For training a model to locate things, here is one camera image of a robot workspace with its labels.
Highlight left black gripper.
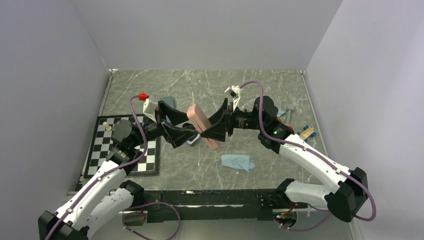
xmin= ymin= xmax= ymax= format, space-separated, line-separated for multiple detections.
xmin=131 ymin=100 xmax=199 ymax=148

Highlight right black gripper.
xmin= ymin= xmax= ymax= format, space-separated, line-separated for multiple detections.
xmin=201 ymin=98 xmax=266 ymax=142

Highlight pink glasses case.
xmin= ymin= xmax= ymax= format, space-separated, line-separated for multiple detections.
xmin=186 ymin=104 xmax=221 ymax=151

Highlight blue cleaning cloth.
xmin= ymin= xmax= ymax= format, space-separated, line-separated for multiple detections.
xmin=221 ymin=154 xmax=256 ymax=173

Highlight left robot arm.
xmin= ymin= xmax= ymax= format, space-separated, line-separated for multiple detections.
xmin=38 ymin=98 xmax=198 ymax=240

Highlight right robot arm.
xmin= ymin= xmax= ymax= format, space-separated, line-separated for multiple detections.
xmin=187 ymin=96 xmax=372 ymax=223

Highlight grey blue glasses case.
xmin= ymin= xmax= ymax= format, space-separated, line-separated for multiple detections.
xmin=161 ymin=96 xmax=176 ymax=109

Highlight black white chessboard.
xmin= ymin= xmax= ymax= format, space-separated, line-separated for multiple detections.
xmin=82 ymin=115 xmax=161 ymax=179

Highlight grey toy hammer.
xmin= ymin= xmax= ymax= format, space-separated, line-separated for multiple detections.
xmin=285 ymin=104 xmax=295 ymax=125

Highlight wooden toy car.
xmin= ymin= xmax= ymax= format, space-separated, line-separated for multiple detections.
xmin=296 ymin=125 xmax=317 ymax=143

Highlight white frame sunglasses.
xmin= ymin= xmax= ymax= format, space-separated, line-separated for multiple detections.
xmin=186 ymin=137 xmax=199 ymax=146

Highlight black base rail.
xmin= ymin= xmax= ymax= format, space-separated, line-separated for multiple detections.
xmin=126 ymin=189 xmax=308 ymax=223

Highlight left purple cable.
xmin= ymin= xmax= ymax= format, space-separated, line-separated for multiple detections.
xmin=44 ymin=93 xmax=181 ymax=240

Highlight purple cable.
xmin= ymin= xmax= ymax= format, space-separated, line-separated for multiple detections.
xmin=44 ymin=93 xmax=181 ymax=240
xmin=239 ymin=80 xmax=377 ymax=232

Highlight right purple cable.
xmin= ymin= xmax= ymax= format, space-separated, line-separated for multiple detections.
xmin=239 ymin=80 xmax=377 ymax=232

